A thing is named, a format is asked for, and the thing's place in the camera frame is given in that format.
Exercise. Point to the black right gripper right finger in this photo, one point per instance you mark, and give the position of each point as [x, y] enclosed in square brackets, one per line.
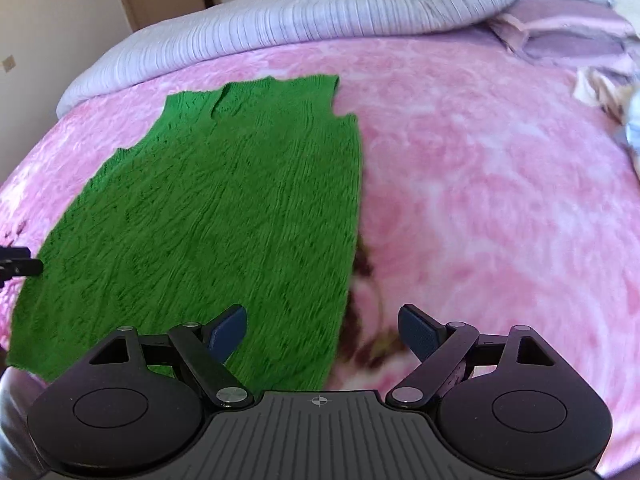
[440, 350]

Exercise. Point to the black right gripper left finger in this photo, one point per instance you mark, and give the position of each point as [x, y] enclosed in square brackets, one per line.
[202, 353]

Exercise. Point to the green knitted vest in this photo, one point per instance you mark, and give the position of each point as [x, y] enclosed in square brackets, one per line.
[248, 194]

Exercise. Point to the pink rose blanket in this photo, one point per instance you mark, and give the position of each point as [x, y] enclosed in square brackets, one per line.
[489, 196]

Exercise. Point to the cream crumpled cloth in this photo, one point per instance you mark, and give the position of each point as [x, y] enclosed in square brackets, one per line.
[595, 89]

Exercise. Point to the pink striped pillow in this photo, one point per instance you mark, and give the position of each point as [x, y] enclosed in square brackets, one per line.
[569, 33]

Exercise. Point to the white striped duvet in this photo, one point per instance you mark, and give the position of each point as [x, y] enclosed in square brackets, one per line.
[246, 25]

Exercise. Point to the beige wall switch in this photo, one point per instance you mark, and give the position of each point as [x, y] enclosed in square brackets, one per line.
[8, 63]

